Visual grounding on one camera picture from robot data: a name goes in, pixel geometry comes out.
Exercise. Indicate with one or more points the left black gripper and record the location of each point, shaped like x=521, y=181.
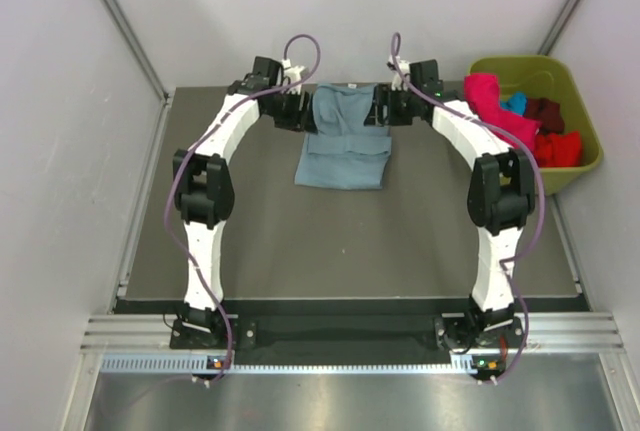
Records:
x=299, y=120

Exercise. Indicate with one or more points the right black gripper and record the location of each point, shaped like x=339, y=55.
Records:
x=383, y=97

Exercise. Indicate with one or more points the light blue t shirt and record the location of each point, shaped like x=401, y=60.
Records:
x=344, y=153

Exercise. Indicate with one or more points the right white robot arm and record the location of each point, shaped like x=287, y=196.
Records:
x=501, y=194

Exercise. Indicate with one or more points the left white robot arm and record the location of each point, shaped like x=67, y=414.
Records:
x=202, y=191

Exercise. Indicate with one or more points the pink t shirt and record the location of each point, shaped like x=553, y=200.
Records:
x=482, y=92

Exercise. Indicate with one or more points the cyan t shirt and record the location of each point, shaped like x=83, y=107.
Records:
x=516, y=104

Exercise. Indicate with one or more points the dark maroon t shirt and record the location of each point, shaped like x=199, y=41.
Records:
x=547, y=113

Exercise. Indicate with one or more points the red t shirt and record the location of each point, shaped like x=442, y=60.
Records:
x=558, y=150

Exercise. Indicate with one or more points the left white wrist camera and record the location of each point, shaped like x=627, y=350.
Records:
x=292, y=77

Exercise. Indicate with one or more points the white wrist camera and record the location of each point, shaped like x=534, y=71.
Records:
x=292, y=77
x=401, y=72

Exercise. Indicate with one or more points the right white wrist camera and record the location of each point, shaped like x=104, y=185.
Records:
x=401, y=72

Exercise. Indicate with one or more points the left aluminium corner post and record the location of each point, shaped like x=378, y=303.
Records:
x=132, y=42

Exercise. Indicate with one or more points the white slotted cable duct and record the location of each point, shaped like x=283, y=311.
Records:
x=211, y=365

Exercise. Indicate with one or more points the aluminium front rail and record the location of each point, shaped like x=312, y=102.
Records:
x=563, y=332

